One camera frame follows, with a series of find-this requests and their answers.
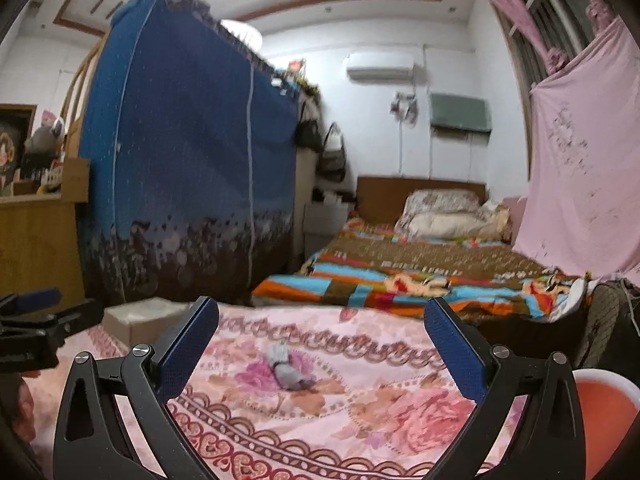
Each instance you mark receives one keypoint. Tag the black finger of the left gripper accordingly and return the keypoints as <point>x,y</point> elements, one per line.
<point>41,315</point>

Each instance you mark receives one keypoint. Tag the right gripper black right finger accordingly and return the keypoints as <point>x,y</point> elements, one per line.
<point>549,439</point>

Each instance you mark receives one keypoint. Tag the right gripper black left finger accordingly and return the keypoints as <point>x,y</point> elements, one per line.
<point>91,439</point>

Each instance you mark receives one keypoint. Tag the grey sock trash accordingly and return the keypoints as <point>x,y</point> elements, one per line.
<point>287,376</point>

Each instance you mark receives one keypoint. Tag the person's left hand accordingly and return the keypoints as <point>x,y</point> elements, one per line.
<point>18,406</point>

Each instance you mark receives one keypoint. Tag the wooden desk cabinet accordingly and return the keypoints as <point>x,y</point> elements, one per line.
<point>39,247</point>

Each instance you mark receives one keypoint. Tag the red bin with white rim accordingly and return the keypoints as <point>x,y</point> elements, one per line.
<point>610,404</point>

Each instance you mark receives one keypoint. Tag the grey tissue box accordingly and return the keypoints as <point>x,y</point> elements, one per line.
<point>142,322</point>

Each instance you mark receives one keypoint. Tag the grey knitted chair cover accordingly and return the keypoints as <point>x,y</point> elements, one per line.
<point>611,338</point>

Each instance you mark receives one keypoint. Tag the grey plush toy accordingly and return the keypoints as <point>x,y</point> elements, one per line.
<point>47,139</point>

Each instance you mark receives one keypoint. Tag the pink floral bed blanket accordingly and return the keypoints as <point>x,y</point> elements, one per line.
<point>383,405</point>

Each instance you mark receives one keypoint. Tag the framed cartoon picture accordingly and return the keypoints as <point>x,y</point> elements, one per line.
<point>16,123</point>

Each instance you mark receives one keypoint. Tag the blue fabric wardrobe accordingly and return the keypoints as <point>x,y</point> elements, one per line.
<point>190,137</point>

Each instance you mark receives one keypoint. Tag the pink sheet over window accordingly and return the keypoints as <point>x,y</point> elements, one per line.
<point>582,209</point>

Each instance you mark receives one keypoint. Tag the colourful striped bed blanket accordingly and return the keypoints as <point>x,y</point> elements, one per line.
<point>375,267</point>

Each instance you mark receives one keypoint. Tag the floral pillow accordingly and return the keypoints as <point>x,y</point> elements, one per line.
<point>446,201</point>

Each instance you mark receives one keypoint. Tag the wooden bed headboard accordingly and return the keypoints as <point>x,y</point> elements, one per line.
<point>381,200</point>

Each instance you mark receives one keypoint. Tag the white drawer nightstand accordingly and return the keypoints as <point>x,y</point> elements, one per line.
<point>321,223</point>

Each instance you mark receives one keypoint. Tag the black hanging bag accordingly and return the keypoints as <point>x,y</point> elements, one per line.
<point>307,133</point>

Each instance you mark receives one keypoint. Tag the grey hanging handbag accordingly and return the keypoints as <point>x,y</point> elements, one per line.
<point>332,161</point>

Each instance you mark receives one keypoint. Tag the green covered wall box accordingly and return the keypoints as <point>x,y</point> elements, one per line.
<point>461,113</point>

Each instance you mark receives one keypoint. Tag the wall socket with plugs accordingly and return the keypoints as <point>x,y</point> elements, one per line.
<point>404,107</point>

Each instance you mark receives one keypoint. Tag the white wall air conditioner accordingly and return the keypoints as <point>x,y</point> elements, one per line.
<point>379,65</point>

